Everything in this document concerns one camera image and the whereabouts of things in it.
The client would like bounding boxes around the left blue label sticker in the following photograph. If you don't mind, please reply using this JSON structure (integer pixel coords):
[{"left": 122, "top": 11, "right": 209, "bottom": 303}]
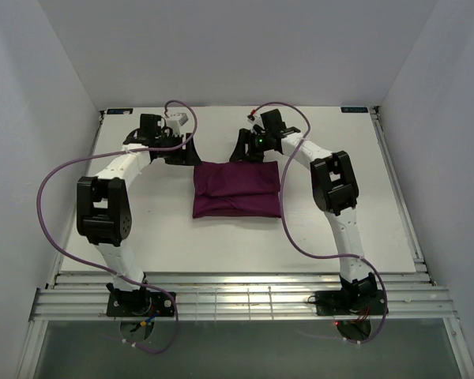
[{"left": 106, "top": 108, "right": 134, "bottom": 115}]

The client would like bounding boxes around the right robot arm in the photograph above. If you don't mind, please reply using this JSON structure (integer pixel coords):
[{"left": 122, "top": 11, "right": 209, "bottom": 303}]
[{"left": 230, "top": 109, "right": 378, "bottom": 311}]

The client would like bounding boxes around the blue label sticker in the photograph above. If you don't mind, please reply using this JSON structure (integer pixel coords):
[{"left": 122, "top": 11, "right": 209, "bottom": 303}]
[
  {"left": 340, "top": 107, "right": 369, "bottom": 114},
  {"left": 106, "top": 108, "right": 134, "bottom": 115}
]

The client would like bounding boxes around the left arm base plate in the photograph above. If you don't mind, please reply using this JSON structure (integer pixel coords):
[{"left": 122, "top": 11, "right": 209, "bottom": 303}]
[{"left": 105, "top": 290, "right": 175, "bottom": 318}]

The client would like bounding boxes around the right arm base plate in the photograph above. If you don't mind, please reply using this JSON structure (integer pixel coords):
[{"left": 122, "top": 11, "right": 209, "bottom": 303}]
[{"left": 307, "top": 290, "right": 388, "bottom": 316}]

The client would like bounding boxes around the purple cable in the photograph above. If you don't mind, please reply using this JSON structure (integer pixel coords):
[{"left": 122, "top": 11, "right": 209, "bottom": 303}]
[
  {"left": 248, "top": 101, "right": 389, "bottom": 345},
  {"left": 36, "top": 99, "right": 201, "bottom": 354}
]

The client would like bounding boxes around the right blue label sticker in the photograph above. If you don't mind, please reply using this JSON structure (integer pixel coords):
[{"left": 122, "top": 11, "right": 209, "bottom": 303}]
[{"left": 340, "top": 107, "right": 369, "bottom": 114}]

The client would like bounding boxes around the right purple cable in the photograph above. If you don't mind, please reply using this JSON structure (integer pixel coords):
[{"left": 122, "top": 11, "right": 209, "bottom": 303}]
[{"left": 248, "top": 101, "right": 389, "bottom": 345}]

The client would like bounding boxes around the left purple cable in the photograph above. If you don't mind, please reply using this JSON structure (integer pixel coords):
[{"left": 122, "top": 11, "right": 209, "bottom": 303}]
[{"left": 36, "top": 99, "right": 201, "bottom": 354}]

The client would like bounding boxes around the purple cloth mat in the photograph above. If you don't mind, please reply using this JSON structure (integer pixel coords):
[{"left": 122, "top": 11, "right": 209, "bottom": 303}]
[{"left": 192, "top": 161, "right": 281, "bottom": 219}]

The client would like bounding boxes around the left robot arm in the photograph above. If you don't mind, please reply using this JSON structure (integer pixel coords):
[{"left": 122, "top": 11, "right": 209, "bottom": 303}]
[{"left": 76, "top": 113, "right": 201, "bottom": 293}]

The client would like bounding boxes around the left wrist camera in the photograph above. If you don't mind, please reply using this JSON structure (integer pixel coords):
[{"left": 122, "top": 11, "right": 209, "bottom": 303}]
[{"left": 166, "top": 113, "right": 189, "bottom": 129}]

